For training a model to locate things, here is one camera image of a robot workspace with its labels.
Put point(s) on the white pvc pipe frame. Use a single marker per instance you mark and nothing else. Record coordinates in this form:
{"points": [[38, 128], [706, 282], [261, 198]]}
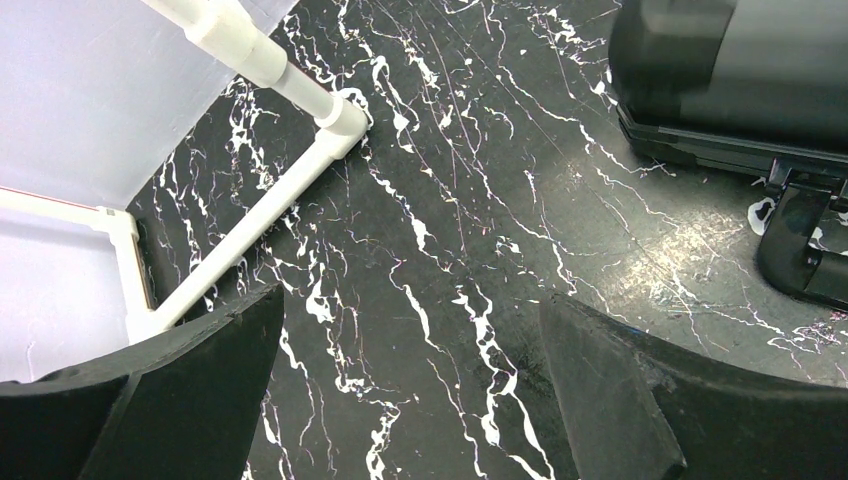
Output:
{"points": [[225, 31]]}

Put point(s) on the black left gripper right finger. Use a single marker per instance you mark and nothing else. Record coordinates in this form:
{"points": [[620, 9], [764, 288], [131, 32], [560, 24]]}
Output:
{"points": [[635, 406]]}

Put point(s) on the black poker set case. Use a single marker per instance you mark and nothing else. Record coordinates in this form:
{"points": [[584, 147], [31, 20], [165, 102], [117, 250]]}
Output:
{"points": [[755, 87]]}

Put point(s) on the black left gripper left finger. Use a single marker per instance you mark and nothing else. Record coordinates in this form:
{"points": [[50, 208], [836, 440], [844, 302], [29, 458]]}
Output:
{"points": [[183, 404]]}

